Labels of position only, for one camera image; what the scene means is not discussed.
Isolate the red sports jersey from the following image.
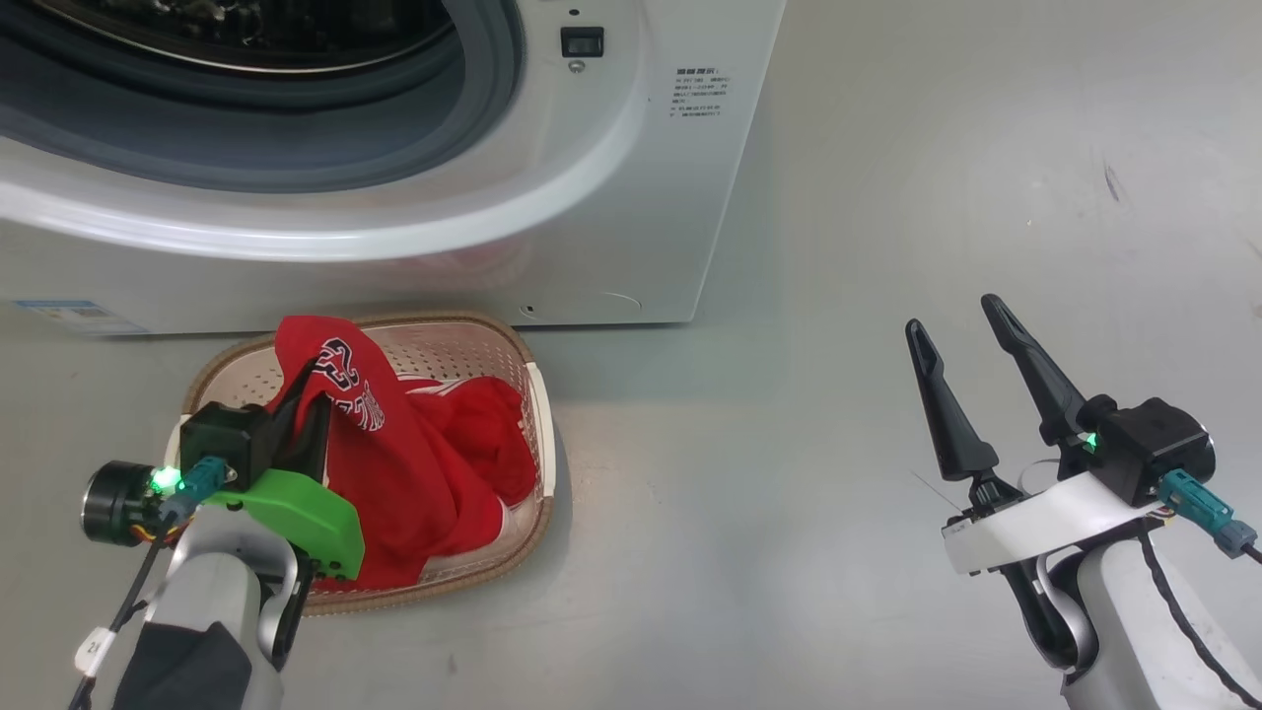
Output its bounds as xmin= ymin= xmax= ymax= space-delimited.
xmin=267 ymin=315 xmax=539 ymax=594

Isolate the cream perforated laundry basket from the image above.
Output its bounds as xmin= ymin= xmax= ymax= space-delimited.
xmin=180 ymin=312 xmax=557 ymax=618

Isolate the blue energy label sticker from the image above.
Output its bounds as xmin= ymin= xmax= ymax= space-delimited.
xmin=14 ymin=298 xmax=151 ymax=337

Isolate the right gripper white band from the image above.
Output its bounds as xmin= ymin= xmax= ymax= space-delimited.
xmin=904 ymin=293 xmax=1171 ymax=578

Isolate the white washing machine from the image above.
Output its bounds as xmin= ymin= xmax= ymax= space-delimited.
xmin=0 ymin=0 xmax=790 ymax=338

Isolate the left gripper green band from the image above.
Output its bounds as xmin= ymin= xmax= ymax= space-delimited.
xmin=202 ymin=355 xmax=365 ymax=583

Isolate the left camera cable teal connector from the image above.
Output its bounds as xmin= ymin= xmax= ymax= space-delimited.
xmin=67 ymin=456 xmax=235 ymax=710

